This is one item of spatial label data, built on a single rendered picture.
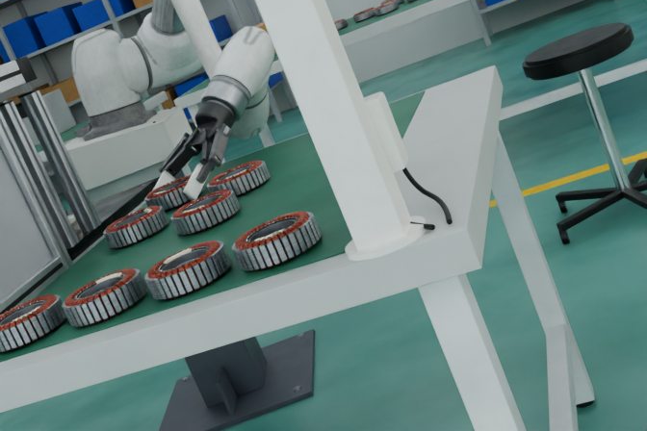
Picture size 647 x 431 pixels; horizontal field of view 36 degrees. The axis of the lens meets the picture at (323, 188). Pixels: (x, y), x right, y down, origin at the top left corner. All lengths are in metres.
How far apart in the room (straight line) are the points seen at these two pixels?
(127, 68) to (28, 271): 1.18
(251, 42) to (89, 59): 0.81
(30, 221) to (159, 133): 0.95
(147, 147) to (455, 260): 1.66
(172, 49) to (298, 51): 1.72
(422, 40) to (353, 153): 7.43
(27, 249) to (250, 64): 0.61
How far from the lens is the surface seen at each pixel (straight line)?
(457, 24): 8.49
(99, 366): 1.28
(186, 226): 1.61
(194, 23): 2.26
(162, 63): 2.83
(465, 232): 1.10
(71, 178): 1.94
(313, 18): 1.09
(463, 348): 1.20
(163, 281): 1.28
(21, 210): 1.77
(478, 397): 1.23
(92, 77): 2.79
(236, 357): 2.92
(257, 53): 2.07
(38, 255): 1.77
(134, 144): 2.69
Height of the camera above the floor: 1.07
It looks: 12 degrees down
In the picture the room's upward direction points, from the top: 22 degrees counter-clockwise
